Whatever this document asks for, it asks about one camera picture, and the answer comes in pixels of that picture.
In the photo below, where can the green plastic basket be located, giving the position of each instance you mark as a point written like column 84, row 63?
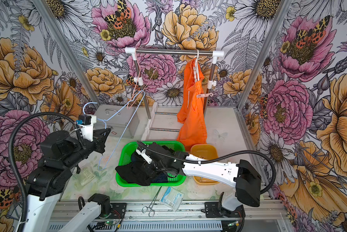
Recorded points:
column 131, row 147

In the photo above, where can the black shorts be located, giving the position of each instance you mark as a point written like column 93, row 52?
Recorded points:
column 138, row 171

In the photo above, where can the orange shorts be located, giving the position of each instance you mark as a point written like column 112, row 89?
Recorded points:
column 191, row 116

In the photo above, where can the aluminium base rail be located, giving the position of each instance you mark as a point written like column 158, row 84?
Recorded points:
column 195, row 216

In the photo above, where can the pink clothespin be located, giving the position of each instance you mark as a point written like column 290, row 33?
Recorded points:
column 204, row 95

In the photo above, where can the yellow plastic tray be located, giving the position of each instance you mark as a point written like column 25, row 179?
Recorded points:
column 207, row 152

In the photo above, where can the metal surgical scissors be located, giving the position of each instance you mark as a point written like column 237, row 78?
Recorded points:
column 149, row 209

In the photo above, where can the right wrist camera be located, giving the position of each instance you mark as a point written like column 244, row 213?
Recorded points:
column 142, row 152

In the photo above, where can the white hanger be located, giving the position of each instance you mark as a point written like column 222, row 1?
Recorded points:
column 196, row 67

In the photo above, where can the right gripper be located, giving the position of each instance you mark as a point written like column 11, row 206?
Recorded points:
column 148, row 162

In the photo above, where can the blue hanger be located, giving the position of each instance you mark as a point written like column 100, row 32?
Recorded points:
column 110, row 150

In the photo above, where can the clothes rack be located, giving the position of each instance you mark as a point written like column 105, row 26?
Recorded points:
column 213, row 54

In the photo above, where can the silver metal case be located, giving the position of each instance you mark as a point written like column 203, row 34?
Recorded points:
column 123, row 121

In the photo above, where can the navy blue shorts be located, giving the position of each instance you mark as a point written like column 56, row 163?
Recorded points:
column 160, row 178

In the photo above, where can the pink hanger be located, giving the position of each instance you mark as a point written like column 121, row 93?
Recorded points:
column 143, row 74

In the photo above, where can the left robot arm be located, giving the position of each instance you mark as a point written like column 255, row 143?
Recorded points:
column 61, row 154

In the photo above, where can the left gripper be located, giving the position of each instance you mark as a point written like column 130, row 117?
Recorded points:
column 100, row 138

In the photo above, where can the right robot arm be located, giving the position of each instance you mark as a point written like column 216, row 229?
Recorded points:
column 242, row 177

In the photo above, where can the surgical mask packet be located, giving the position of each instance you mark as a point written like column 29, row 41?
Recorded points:
column 172, row 198

